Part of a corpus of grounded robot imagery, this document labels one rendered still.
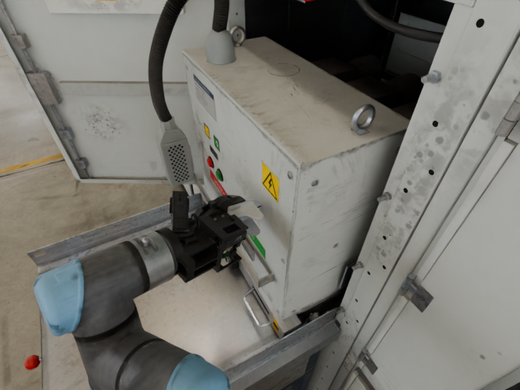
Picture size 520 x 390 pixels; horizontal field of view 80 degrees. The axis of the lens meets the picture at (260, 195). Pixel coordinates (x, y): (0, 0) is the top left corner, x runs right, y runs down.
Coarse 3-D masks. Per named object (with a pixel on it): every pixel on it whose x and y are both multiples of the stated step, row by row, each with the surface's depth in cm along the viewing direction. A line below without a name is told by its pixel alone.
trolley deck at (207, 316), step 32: (160, 288) 88; (192, 288) 88; (224, 288) 88; (160, 320) 81; (192, 320) 81; (224, 320) 81; (64, 352) 76; (192, 352) 76; (224, 352) 76; (288, 352) 76; (64, 384) 71; (256, 384) 72
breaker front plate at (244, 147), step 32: (192, 64) 68; (192, 96) 77; (224, 96) 57; (224, 128) 63; (256, 128) 49; (224, 160) 71; (256, 160) 54; (288, 160) 43; (256, 192) 59; (288, 192) 47; (256, 224) 66; (288, 224) 51; (256, 256) 74; (288, 256) 56
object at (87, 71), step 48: (0, 0) 79; (48, 0) 78; (96, 0) 78; (144, 0) 78; (192, 0) 80; (48, 48) 89; (96, 48) 89; (144, 48) 88; (192, 48) 88; (48, 96) 97; (96, 96) 99; (144, 96) 99; (96, 144) 112; (144, 144) 112; (192, 144) 111
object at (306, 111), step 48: (240, 48) 73; (240, 96) 56; (288, 96) 56; (336, 96) 56; (288, 144) 44; (336, 144) 45; (384, 144) 47; (336, 192) 49; (336, 240) 60; (288, 288) 63; (336, 288) 77
